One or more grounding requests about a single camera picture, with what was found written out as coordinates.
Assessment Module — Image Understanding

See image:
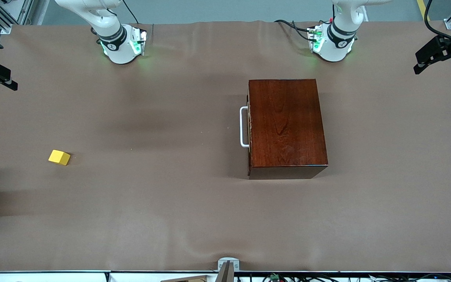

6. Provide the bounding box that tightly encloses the tan board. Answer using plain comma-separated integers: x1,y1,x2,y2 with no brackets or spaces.
160,275,209,282

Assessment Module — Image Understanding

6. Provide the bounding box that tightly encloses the tangled black cable bundle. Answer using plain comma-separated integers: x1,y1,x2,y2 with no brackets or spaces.
263,273,451,282

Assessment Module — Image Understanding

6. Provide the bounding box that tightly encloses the dark brown wooden cabinet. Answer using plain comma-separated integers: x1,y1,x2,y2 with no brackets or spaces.
247,79,329,180

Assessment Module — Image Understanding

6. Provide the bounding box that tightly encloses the thin black base cable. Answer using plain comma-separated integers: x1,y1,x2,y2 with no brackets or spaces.
122,0,140,25

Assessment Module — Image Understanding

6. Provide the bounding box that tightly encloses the brown table cloth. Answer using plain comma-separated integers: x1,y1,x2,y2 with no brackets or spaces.
0,20,451,273

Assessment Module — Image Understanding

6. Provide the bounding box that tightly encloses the wooden drawer with white handle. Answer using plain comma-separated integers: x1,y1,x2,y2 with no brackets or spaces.
240,94,253,175

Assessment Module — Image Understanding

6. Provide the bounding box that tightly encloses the grey metal bracket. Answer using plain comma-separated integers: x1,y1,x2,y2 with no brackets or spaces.
215,257,240,282

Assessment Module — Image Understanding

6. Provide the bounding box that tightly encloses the white table edge rail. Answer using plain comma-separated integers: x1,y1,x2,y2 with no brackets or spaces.
0,271,216,282

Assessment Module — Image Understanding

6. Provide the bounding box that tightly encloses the yellow floor tape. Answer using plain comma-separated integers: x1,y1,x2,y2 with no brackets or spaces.
417,0,432,22

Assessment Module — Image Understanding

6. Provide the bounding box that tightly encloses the yellow wooden block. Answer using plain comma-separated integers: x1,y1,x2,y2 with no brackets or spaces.
48,150,71,166

